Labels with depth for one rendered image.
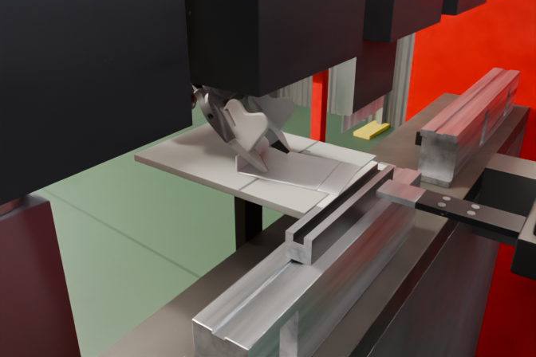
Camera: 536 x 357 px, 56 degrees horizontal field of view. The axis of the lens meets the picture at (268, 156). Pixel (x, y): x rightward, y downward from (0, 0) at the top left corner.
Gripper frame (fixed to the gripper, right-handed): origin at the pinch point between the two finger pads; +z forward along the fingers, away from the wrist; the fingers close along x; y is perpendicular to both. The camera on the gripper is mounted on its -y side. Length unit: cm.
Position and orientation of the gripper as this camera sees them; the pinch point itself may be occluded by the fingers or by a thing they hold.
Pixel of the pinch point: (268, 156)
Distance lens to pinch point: 63.2
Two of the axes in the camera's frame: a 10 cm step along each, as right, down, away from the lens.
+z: 5.7, 8.2, 0.5
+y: 6.8, -4.5, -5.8
